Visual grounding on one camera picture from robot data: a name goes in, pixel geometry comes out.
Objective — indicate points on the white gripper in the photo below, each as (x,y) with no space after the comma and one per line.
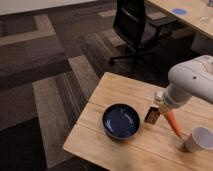
(158,100)

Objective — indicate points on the orange red pepper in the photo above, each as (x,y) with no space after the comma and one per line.
(173,123)

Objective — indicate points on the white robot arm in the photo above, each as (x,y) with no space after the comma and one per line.
(192,78)

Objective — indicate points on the dark blue ceramic bowl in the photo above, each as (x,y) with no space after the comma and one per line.
(120,121)

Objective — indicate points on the white ceramic cup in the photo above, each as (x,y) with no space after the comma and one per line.
(201,138)

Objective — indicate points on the small dark brown box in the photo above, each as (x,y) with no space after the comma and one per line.
(152,115)

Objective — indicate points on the black office chair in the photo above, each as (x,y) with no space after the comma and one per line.
(139,29)

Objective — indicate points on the blue round disc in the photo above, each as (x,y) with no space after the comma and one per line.
(179,11)

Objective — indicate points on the clear glass on desk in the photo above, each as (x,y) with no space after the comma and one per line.
(205,16)

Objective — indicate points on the wooden desk in background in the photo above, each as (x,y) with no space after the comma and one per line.
(194,9)

